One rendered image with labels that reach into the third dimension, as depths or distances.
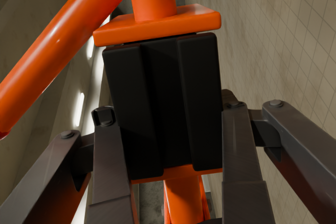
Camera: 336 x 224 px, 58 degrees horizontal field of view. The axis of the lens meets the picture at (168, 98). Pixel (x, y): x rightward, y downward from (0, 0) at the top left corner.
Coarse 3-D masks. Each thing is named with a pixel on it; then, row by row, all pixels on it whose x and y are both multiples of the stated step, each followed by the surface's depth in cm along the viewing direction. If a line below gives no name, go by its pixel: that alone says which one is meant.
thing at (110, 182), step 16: (96, 112) 15; (112, 112) 15; (96, 128) 14; (112, 128) 14; (96, 144) 13; (112, 144) 13; (96, 160) 12; (112, 160) 12; (96, 176) 11; (112, 176) 10; (128, 176) 11; (96, 192) 10; (112, 192) 10; (128, 192) 10; (96, 208) 8; (112, 208) 8; (128, 208) 8
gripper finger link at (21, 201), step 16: (64, 144) 13; (48, 160) 12; (64, 160) 12; (32, 176) 11; (48, 176) 11; (64, 176) 12; (80, 176) 14; (16, 192) 10; (32, 192) 10; (48, 192) 11; (64, 192) 12; (80, 192) 13; (0, 208) 10; (16, 208) 10; (32, 208) 10; (48, 208) 11; (64, 208) 12
